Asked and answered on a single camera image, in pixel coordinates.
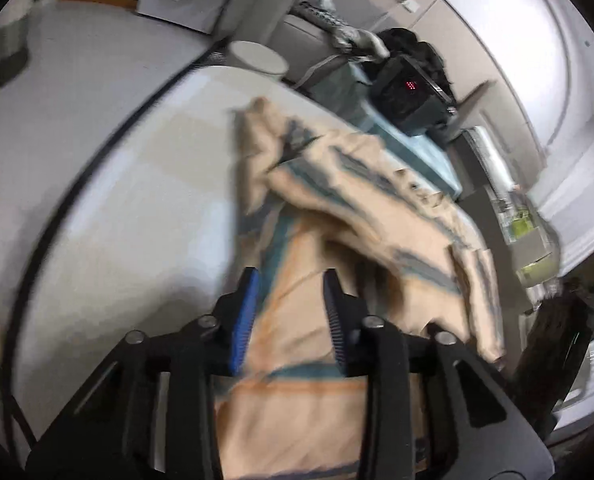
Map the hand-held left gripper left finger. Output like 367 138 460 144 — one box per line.
24 266 262 480

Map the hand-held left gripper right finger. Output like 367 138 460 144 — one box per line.
322 268 558 480

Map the beige striped small garment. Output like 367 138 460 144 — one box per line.
214 97 508 480

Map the yellow-green packet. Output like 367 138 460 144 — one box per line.
507 205 540 243

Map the light blue cloth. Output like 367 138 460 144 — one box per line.
347 62 465 201

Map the clear plastic roll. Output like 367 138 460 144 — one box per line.
469 127 520 196

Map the black appliance with red display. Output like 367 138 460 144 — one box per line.
372 52 458 136

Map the white round stool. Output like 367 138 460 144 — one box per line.
227 40 288 81

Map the black bag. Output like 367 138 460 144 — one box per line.
377 27 458 103

